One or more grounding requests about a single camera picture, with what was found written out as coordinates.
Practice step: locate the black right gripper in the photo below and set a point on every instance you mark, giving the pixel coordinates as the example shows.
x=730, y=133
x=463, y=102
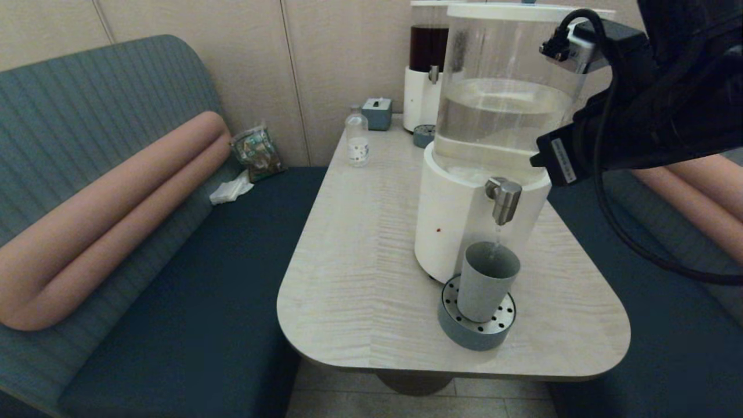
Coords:
x=583, y=151

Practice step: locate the silver metal dispenser tap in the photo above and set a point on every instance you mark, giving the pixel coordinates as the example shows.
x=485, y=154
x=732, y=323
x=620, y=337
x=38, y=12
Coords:
x=504, y=200

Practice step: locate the grey-blue plastic cup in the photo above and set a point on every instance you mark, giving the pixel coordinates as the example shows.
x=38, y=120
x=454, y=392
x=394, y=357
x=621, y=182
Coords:
x=483, y=290

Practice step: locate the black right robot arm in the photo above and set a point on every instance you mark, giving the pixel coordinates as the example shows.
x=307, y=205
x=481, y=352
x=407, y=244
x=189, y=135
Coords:
x=685, y=87

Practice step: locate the pink bolster on empty bench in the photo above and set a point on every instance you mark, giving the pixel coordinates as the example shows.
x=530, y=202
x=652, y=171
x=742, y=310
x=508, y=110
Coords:
x=696, y=191

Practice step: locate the clear water dispenser white base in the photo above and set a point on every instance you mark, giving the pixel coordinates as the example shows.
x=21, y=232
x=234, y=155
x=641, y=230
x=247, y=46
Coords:
x=458, y=215

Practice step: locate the small blue drip tray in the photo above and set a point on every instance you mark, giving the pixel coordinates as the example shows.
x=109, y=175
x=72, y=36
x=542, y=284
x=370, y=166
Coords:
x=422, y=136

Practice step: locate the dark drink dispenser white base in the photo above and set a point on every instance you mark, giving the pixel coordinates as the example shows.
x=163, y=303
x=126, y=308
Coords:
x=419, y=98

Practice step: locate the empty blue upholstered bench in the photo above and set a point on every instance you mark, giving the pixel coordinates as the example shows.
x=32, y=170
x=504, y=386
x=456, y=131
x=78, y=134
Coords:
x=650, y=337

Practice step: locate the small blue square box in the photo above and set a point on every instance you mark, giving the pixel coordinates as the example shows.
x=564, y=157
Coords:
x=377, y=115

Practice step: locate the large blue perforated drip tray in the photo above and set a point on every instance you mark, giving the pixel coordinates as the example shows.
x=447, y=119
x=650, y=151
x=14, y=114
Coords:
x=464, y=335

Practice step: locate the clear plastic bottle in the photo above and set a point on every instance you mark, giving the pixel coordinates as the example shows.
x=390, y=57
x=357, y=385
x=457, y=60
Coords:
x=357, y=145

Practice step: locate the crinkled snack bag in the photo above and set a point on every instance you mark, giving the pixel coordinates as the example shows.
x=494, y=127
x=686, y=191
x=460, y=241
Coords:
x=258, y=154

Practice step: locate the white crumpled tissue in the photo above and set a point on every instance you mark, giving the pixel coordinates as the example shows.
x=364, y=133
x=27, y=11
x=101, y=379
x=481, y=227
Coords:
x=231, y=190

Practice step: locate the blue bench holding snack bag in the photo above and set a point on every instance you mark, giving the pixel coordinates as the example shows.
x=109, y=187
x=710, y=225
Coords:
x=203, y=302

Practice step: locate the pink bolster beside snack bag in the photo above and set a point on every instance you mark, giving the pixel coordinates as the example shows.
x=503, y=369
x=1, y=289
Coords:
x=116, y=215

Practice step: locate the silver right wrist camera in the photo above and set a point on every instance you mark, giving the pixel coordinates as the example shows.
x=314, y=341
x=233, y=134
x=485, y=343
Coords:
x=583, y=46

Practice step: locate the brass table pedestal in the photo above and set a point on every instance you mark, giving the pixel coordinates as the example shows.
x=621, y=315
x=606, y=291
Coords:
x=415, y=383

